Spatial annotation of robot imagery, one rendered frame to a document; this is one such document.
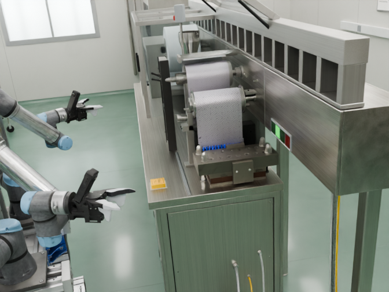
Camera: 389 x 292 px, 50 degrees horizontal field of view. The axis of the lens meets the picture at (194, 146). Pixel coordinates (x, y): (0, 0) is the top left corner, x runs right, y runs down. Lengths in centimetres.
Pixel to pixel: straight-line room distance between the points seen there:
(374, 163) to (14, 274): 137
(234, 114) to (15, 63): 609
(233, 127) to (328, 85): 78
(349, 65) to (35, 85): 692
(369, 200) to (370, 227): 12
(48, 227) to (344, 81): 104
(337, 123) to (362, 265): 65
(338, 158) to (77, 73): 665
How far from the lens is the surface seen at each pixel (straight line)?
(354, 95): 138
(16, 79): 793
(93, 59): 766
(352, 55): 134
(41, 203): 140
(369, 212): 167
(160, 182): 208
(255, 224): 214
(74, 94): 236
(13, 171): 156
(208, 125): 213
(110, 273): 307
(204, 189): 203
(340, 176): 145
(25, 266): 181
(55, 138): 220
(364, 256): 178
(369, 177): 151
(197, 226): 207
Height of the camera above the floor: 185
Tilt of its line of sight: 22 degrees down
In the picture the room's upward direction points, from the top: 5 degrees counter-clockwise
